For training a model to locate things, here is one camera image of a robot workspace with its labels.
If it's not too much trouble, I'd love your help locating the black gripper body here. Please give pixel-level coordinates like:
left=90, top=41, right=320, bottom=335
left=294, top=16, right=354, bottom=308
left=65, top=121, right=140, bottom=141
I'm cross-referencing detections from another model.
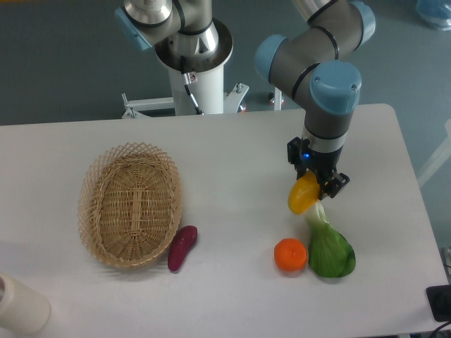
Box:
left=287, top=137, right=342, bottom=179

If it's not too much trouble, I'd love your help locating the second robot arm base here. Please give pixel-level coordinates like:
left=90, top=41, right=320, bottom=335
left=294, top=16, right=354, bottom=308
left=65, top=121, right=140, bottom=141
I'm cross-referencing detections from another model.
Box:
left=115, top=1, right=233, bottom=73

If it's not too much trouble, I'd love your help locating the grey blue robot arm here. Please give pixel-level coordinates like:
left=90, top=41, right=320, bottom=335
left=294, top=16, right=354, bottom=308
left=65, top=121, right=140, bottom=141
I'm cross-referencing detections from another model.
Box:
left=254, top=0, right=376, bottom=199

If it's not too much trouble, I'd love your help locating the green bok choy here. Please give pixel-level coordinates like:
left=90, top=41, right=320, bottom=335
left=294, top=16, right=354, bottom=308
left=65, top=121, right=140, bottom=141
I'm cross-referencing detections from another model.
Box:
left=305, top=202, right=356, bottom=278

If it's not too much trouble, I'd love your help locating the orange tangerine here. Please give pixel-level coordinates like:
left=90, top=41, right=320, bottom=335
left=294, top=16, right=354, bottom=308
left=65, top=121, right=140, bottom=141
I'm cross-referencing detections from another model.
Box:
left=273, top=238, right=308, bottom=273

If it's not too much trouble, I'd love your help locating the purple sweet potato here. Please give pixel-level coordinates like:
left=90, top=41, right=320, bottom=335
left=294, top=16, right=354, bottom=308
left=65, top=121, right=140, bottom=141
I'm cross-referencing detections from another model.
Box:
left=167, top=225, right=198, bottom=273

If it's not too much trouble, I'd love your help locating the black device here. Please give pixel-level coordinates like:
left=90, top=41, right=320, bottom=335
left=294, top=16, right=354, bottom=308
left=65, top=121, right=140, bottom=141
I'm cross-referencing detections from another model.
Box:
left=426, top=284, right=450, bottom=322

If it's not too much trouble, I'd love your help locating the woven wicker basket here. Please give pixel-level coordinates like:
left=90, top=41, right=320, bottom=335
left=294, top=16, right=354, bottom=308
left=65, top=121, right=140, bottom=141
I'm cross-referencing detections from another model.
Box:
left=78, top=143, right=183, bottom=269

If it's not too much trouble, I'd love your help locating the blue plastic bag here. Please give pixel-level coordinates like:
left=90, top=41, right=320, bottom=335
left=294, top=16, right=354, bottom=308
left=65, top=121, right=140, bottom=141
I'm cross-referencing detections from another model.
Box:
left=416, top=0, right=450, bottom=31

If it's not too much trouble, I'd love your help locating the white cylinder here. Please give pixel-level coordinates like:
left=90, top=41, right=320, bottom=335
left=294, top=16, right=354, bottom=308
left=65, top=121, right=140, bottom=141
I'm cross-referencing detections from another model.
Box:
left=1, top=273, right=51, bottom=334

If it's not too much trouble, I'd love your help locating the white frame leg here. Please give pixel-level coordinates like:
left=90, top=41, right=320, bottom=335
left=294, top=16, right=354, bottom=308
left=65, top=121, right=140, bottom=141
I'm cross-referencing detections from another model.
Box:
left=416, top=120, right=450, bottom=189

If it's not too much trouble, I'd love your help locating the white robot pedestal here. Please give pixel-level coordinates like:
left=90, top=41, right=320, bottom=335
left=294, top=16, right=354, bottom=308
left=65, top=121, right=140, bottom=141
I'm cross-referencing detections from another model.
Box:
left=122, top=65, right=249, bottom=119

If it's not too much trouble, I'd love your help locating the black cable on pedestal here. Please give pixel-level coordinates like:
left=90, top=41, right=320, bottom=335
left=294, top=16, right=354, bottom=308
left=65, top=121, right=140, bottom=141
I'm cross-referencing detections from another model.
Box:
left=179, top=56, right=205, bottom=115

